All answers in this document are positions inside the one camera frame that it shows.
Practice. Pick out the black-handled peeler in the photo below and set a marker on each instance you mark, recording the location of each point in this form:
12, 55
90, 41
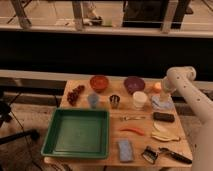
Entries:
175, 156

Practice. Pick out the green plastic tray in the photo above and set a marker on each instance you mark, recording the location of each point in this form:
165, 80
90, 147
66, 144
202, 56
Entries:
77, 133

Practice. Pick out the white plastic cup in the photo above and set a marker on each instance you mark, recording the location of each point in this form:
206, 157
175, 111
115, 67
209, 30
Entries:
139, 99

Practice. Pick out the purple bowl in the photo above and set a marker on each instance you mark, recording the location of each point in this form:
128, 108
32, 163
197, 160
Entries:
134, 83

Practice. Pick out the small orange apple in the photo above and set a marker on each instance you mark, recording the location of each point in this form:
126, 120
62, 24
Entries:
157, 87

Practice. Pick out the bunch of red grapes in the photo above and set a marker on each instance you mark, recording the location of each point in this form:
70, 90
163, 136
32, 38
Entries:
72, 96

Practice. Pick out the blue sponge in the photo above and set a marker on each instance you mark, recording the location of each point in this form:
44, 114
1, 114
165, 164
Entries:
125, 151

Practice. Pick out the black tripod stand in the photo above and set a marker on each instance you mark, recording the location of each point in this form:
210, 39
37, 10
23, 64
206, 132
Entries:
13, 123

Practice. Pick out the blue plastic cup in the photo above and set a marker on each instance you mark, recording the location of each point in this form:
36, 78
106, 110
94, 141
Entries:
93, 100

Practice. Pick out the red chili pepper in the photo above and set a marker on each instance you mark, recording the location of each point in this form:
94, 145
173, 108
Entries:
131, 129

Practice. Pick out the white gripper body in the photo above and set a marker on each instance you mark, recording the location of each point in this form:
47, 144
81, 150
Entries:
164, 97

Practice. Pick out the small metal cup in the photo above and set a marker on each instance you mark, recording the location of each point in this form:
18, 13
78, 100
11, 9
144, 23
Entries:
114, 101

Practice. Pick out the wooden table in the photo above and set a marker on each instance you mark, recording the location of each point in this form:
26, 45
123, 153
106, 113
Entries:
125, 108

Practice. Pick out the red-orange bowl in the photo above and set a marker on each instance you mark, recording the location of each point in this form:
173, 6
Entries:
99, 83

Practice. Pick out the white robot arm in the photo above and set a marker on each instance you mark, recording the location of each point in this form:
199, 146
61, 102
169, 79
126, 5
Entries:
181, 79

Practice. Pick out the black rectangular block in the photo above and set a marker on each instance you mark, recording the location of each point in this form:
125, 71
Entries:
163, 117

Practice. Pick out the blue-white cloth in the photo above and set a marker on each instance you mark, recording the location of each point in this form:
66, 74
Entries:
157, 104

